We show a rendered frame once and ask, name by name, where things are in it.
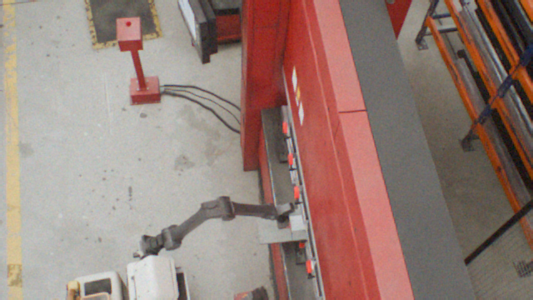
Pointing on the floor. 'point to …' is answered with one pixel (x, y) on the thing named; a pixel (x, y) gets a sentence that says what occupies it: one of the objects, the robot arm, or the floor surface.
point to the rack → (485, 85)
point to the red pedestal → (126, 33)
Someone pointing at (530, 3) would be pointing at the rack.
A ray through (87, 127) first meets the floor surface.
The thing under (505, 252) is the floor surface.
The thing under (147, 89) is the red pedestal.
